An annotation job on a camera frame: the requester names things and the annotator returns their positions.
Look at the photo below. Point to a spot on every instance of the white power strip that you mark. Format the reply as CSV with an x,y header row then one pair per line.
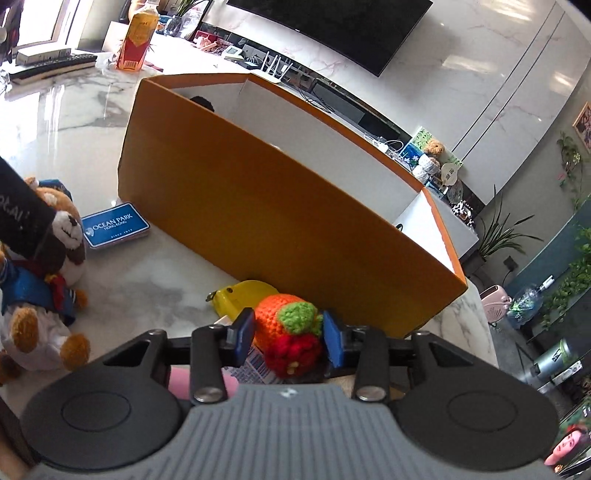
x,y
383,146

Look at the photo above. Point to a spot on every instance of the blue water jug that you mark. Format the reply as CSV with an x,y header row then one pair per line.
x,y
526,304

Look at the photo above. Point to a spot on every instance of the printed poster with face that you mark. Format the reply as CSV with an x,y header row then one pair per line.
x,y
570,447

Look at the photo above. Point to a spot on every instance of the crochet orange and strawberry toy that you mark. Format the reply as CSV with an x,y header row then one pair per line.
x,y
286,332

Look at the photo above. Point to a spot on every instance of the blue flat tin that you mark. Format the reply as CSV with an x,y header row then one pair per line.
x,y
115,226

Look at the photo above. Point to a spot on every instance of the white flat box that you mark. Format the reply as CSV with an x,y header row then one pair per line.
x,y
41,54

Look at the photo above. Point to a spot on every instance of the orange drink bottle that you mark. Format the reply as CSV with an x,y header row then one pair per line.
x,y
137,37

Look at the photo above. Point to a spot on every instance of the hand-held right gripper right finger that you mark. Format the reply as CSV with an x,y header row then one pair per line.
x,y
334,344

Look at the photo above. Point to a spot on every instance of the framed wall picture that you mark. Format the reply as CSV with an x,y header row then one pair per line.
x,y
584,124

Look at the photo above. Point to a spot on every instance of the green ivy plant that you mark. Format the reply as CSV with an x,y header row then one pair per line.
x,y
570,281

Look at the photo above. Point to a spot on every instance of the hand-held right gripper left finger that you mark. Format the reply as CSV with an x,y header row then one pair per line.
x,y
244,339

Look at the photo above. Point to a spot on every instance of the cow figurine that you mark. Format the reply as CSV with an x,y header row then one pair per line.
x,y
463,213

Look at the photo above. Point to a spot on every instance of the glass vase with plant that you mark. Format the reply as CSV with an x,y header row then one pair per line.
x,y
189,16

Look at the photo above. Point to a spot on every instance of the white desk clock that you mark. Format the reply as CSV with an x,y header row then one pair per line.
x,y
232,50

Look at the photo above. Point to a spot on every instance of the pink space heater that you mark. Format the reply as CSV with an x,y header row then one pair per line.
x,y
496,304

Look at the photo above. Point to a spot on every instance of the white router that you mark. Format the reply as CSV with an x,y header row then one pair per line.
x,y
272,69

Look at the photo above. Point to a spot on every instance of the silver pedal trash can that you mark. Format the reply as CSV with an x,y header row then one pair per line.
x,y
556,360

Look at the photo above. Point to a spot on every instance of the black television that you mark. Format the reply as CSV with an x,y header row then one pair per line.
x,y
341,27

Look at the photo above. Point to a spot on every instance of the small tan plush bear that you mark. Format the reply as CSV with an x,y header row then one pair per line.
x,y
435,147

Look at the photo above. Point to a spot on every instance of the black remote control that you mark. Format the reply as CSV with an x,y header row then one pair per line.
x,y
51,67

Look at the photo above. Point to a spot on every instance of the green floral painting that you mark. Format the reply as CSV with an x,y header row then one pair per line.
x,y
422,138

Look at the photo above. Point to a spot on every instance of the pink soft item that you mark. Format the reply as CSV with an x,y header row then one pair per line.
x,y
180,383

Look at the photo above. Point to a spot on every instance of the hanging vine plant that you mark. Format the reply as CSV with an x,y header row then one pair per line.
x,y
570,161

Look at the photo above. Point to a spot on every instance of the patterned blue white packet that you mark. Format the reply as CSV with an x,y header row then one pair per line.
x,y
251,369

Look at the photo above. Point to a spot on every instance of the yellow toy banana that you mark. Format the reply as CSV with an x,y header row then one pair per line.
x,y
240,295

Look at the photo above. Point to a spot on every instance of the brown plush bear toy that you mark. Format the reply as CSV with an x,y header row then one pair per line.
x,y
64,235

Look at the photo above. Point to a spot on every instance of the orange cardboard storage box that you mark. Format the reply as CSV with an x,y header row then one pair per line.
x,y
258,207

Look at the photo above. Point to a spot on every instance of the round paper fan ornament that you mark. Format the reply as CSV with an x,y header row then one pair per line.
x,y
448,176

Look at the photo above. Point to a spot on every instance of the long leaf potted plant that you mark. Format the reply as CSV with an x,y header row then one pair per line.
x,y
501,230

